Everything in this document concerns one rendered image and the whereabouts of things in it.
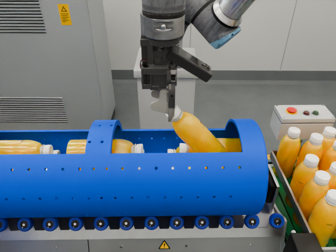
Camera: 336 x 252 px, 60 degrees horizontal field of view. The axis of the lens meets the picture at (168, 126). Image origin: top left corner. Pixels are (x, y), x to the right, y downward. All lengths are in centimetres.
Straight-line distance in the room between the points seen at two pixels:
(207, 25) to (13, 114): 204
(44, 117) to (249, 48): 244
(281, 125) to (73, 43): 172
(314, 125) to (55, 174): 92
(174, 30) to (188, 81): 87
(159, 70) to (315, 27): 337
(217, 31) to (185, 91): 34
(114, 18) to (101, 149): 292
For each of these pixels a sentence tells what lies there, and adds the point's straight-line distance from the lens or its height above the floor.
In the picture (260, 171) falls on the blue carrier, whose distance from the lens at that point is 78.
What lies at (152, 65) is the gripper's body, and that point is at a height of 143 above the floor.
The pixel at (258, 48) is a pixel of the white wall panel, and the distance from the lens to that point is 380.
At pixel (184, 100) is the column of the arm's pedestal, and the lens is 154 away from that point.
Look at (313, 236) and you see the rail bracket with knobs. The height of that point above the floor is 100.
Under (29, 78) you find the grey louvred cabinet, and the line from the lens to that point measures 266.
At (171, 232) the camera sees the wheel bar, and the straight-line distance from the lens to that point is 94.
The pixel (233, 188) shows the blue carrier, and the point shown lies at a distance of 78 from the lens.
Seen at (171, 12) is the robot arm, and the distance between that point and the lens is 61.
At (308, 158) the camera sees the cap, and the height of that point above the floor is 111.
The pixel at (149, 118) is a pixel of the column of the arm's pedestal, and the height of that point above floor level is 81.
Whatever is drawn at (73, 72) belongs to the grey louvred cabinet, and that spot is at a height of 70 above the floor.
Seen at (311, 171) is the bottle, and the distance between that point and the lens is 100.
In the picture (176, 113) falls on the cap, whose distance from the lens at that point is 74.
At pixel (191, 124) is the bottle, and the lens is 75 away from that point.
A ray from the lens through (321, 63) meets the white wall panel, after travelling 416.
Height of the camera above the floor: 170
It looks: 35 degrees down
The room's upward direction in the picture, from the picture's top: straight up
